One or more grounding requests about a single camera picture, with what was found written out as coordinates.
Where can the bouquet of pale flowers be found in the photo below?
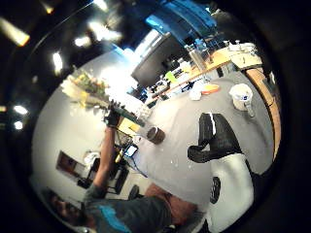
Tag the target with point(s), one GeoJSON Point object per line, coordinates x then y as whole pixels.
{"type": "Point", "coordinates": [89, 89]}

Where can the dark framed picture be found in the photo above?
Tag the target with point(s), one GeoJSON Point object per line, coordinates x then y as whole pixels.
{"type": "Point", "coordinates": [68, 165]}

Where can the white crumpled cloth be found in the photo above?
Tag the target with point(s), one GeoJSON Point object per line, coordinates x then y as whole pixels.
{"type": "Point", "coordinates": [195, 93]}

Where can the dark monitor screen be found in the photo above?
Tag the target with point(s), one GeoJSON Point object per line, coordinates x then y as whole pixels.
{"type": "Point", "coordinates": [155, 61]}

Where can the black chair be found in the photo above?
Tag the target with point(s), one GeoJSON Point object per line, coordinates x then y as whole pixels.
{"type": "Point", "coordinates": [117, 178]}

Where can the clear glass pitcher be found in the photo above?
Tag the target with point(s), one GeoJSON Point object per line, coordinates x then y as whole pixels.
{"type": "Point", "coordinates": [197, 58]}

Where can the phone with lit screen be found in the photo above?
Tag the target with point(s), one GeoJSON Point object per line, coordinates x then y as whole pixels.
{"type": "Point", "coordinates": [131, 150]}

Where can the yellow paper sheet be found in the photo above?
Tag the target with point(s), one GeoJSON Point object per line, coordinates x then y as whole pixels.
{"type": "Point", "coordinates": [128, 125]}

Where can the the person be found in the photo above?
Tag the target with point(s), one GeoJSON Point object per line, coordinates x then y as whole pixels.
{"type": "Point", "coordinates": [129, 212]}

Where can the white bucket with print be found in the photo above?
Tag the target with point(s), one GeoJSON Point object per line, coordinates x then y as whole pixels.
{"type": "Point", "coordinates": [241, 96]}

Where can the orange plate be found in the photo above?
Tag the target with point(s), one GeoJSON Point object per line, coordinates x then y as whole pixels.
{"type": "Point", "coordinates": [210, 88]}

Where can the brown round cup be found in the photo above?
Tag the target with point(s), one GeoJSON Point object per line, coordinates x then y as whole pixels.
{"type": "Point", "coordinates": [155, 134]}

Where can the wooden curved counter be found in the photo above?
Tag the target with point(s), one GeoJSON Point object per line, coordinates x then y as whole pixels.
{"type": "Point", "coordinates": [259, 84]}

